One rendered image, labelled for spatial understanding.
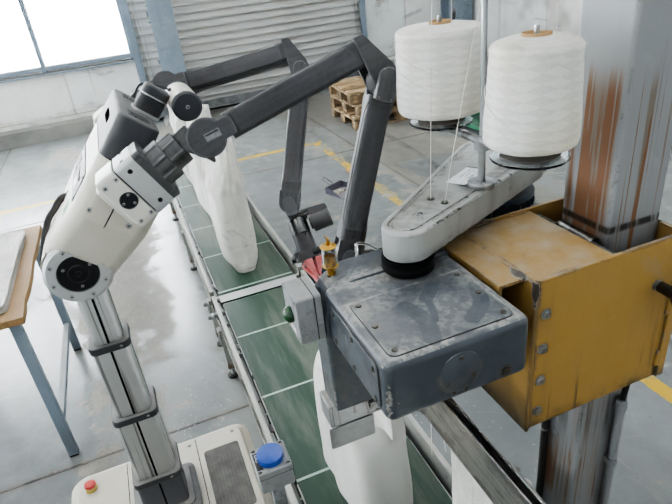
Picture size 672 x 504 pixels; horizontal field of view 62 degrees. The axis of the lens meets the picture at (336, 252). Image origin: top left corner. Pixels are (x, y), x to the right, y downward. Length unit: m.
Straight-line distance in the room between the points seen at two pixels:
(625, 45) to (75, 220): 1.11
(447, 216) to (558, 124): 0.23
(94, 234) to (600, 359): 1.08
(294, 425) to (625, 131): 1.47
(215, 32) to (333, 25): 1.75
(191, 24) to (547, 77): 7.67
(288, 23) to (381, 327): 7.97
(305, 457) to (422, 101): 1.28
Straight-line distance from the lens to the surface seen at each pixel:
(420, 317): 0.83
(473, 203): 1.01
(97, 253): 1.44
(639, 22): 0.98
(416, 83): 1.05
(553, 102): 0.84
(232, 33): 8.45
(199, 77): 1.72
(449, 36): 1.02
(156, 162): 1.15
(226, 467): 2.15
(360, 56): 1.19
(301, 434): 2.02
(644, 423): 2.69
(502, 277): 0.93
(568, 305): 0.99
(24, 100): 8.47
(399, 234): 0.89
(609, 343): 1.12
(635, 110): 1.01
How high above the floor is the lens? 1.82
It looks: 28 degrees down
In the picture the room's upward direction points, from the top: 7 degrees counter-clockwise
